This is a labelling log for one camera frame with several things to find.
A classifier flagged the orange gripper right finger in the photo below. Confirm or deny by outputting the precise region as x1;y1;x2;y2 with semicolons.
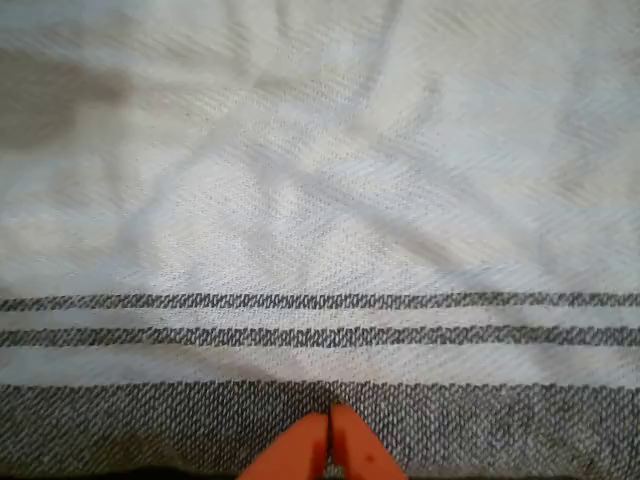
327;402;410;480

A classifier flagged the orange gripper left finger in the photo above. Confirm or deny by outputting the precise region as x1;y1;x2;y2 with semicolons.
238;410;331;480

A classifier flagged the white striped towel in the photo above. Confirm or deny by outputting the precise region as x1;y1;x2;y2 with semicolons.
0;0;640;479

